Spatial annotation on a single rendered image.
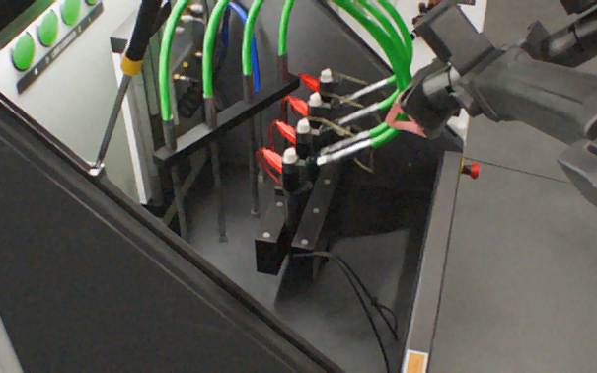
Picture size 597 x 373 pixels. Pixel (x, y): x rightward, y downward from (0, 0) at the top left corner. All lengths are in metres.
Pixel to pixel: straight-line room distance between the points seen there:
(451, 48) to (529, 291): 1.74
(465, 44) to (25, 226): 0.55
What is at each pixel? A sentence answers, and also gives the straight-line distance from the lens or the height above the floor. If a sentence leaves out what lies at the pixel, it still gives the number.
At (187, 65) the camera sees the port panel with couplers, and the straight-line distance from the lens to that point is 1.42.
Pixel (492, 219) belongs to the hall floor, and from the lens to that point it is 2.77.
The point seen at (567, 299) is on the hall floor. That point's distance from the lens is 2.56.
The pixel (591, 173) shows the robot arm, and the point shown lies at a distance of 0.49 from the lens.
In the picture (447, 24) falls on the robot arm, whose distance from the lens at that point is 0.88.
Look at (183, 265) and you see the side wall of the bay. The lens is 0.85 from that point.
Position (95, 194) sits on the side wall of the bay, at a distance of 0.83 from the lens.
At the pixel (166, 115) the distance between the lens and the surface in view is 1.17.
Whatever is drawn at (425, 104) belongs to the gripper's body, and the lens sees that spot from 0.97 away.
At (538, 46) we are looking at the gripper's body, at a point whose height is 1.31.
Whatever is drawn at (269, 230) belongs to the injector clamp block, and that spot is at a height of 0.98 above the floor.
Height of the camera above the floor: 1.82
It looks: 40 degrees down
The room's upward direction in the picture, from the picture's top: 1 degrees counter-clockwise
